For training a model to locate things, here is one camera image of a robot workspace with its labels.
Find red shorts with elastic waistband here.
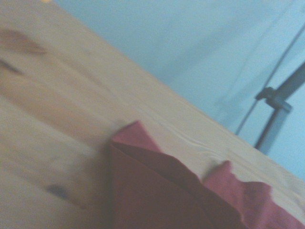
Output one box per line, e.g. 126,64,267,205
109,120,305,229

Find dark camera stand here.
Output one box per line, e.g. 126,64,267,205
253,60,305,154

